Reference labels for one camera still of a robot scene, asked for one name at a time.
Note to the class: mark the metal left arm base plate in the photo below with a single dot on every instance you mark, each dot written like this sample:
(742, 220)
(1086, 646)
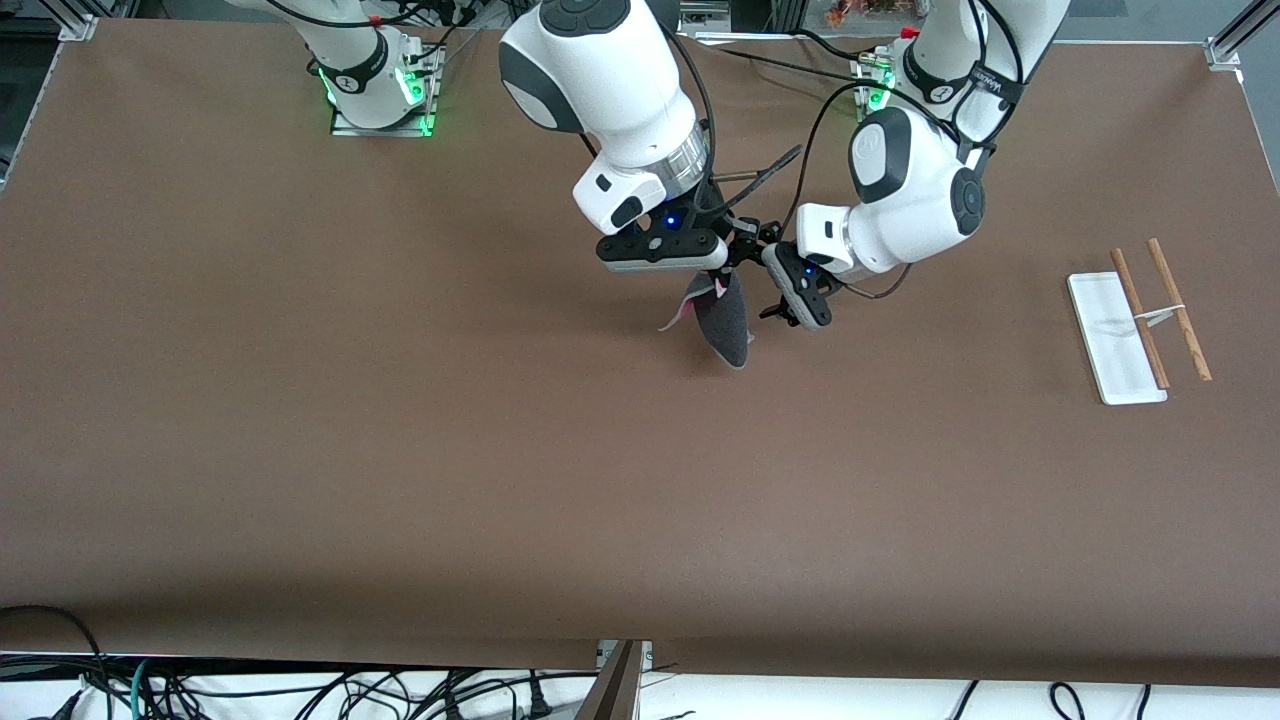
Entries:
(866, 120)

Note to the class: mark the grey metal device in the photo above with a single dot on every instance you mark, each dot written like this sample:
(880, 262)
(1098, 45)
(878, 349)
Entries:
(705, 12)

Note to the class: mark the white rack with wooden bars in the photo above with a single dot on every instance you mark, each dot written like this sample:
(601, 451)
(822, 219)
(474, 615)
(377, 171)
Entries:
(1115, 340)

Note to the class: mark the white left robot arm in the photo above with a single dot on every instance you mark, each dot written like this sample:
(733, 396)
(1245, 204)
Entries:
(900, 190)

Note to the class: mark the black power plug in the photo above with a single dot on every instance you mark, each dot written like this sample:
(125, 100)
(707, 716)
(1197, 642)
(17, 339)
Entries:
(540, 705)

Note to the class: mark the brown table cover sheet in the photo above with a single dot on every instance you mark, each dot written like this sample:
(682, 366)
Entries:
(400, 450)

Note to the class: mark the aluminium frame profile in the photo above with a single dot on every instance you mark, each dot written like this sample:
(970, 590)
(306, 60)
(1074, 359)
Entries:
(1225, 50)
(80, 22)

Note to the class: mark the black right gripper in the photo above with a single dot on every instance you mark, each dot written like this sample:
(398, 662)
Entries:
(712, 205)

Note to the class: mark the aluminium bracket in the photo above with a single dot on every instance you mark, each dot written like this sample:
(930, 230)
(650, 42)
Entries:
(645, 655)

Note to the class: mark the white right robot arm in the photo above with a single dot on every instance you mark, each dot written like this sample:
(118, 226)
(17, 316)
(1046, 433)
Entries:
(610, 90)

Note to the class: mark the orange objects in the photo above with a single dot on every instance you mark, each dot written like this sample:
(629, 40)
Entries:
(860, 10)

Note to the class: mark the grey towel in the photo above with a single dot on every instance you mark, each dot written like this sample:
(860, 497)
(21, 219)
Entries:
(725, 325)

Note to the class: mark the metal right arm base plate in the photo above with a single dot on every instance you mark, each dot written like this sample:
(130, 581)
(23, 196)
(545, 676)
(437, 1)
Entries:
(380, 131)

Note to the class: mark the brown angled beam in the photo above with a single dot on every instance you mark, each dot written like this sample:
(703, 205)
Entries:
(610, 695)

